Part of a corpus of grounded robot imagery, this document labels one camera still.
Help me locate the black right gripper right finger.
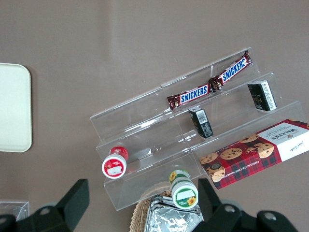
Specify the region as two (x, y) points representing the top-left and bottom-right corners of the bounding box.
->
(198, 178), (224, 222)

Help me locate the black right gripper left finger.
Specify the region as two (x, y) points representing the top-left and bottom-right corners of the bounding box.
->
(56, 179), (90, 229)

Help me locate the brown wicker basket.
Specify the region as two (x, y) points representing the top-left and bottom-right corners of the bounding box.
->
(129, 182), (203, 232)

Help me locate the cream plastic tray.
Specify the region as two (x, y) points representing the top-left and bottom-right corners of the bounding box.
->
(0, 62), (33, 153)

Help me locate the green sunflower yogurt cup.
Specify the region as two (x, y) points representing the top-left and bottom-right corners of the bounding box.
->
(168, 170), (199, 209)

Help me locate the silver foil wrapped package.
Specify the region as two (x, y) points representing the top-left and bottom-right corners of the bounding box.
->
(144, 195), (204, 232)

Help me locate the red and white yogurt cup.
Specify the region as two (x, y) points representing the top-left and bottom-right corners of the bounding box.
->
(101, 146), (129, 179)

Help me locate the clear plastic box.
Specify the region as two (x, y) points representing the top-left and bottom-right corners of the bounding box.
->
(0, 201), (30, 222)

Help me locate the red tartan Walkers cookie box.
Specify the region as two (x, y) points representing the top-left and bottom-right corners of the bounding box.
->
(199, 118), (309, 190)

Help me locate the small black box with barcode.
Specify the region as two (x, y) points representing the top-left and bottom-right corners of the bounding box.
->
(188, 108), (214, 139)

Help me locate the clear acrylic tiered stand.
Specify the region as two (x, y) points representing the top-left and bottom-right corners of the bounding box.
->
(160, 46), (305, 177)
(89, 85), (202, 211)

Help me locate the Snickers chocolate bar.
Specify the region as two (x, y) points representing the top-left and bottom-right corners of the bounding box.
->
(208, 49), (253, 94)
(167, 84), (211, 110)

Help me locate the black box with white side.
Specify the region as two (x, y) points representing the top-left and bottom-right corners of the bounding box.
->
(247, 80), (278, 112)

